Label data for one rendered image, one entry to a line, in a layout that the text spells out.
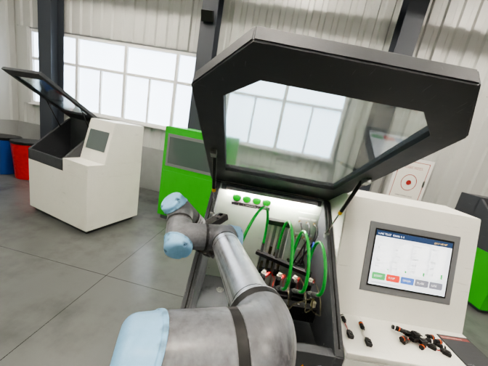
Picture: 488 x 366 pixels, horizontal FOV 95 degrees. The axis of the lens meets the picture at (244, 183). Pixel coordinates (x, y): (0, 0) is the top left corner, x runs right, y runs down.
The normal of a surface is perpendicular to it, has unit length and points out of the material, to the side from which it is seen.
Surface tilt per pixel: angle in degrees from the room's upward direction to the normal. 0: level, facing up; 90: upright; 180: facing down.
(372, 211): 76
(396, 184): 90
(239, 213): 90
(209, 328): 8
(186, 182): 90
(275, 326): 22
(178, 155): 90
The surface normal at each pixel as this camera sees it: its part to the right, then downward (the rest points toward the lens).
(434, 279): 0.02, -0.01
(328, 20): -0.15, 0.20
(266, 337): 0.45, -0.74
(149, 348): 0.22, -0.81
